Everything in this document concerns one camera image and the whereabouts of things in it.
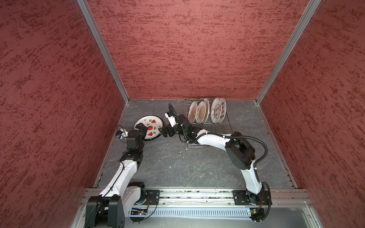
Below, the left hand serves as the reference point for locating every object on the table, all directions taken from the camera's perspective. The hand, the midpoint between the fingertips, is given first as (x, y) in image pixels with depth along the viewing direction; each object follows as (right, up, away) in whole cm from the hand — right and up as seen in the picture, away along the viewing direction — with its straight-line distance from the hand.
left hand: (142, 130), depth 85 cm
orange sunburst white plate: (+32, +12, +23) cm, 41 cm away
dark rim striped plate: (+5, -6, +10) cm, 12 cm away
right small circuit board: (+64, -41, -14) cm, 77 cm away
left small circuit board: (+1, -41, -13) cm, 43 cm away
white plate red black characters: (+49, +12, +18) cm, 54 cm away
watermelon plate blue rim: (+3, +3, +18) cm, 18 cm away
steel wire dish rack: (+55, 0, +18) cm, 58 cm away
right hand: (+13, +1, +3) cm, 13 cm away
